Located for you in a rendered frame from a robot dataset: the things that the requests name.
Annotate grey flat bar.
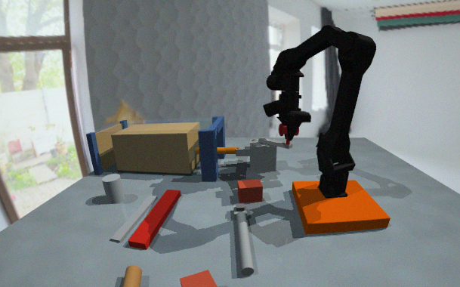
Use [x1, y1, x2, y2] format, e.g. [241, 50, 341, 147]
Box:
[110, 196, 157, 243]

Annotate black-headed mallet with wooden handle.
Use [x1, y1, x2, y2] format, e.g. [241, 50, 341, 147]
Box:
[122, 265, 142, 287]

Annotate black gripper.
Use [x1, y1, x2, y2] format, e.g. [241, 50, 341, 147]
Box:
[276, 91, 311, 141]

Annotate blue rectangular frame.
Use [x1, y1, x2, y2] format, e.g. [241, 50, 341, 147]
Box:
[206, 116, 225, 181]

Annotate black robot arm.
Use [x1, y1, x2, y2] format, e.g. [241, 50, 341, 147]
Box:
[267, 25, 376, 198]

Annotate red rectangular bar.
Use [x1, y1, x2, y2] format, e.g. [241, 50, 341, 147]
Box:
[128, 190, 181, 250]

